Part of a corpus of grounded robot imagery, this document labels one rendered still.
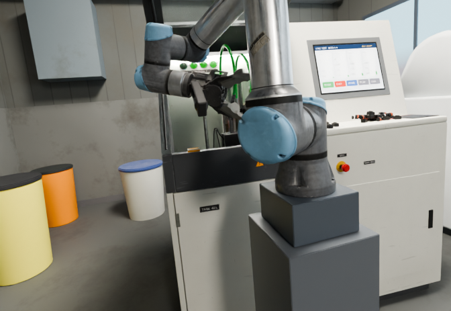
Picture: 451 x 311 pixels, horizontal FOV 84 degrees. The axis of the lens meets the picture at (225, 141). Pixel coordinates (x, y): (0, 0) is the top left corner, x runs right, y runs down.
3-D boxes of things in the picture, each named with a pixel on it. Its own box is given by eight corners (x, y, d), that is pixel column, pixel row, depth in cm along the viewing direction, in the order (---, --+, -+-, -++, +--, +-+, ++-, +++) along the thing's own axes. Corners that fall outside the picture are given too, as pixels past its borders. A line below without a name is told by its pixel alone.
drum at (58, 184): (48, 217, 296) (38, 166, 287) (85, 210, 306) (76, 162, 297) (33, 232, 259) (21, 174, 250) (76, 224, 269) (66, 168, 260)
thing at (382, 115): (364, 123, 123) (364, 112, 123) (349, 122, 134) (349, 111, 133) (403, 119, 127) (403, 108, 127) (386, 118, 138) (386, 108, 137)
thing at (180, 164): (176, 192, 104) (171, 154, 101) (176, 189, 108) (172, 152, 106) (313, 172, 115) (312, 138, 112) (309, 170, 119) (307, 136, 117)
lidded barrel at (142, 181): (165, 201, 313) (160, 156, 304) (171, 215, 270) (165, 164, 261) (125, 210, 296) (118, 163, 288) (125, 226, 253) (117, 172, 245)
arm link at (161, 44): (170, 27, 79) (168, 64, 82) (139, 21, 70) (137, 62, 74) (188, 29, 74) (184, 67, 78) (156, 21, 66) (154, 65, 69)
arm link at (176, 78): (166, 78, 70) (170, 102, 76) (181, 80, 69) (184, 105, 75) (176, 65, 75) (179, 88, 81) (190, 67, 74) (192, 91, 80)
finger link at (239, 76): (252, 58, 67) (224, 71, 72) (247, 68, 63) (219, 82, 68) (257, 67, 69) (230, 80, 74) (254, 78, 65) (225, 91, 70)
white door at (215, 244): (190, 340, 113) (172, 194, 103) (189, 335, 115) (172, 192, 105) (321, 306, 124) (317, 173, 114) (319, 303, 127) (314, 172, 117)
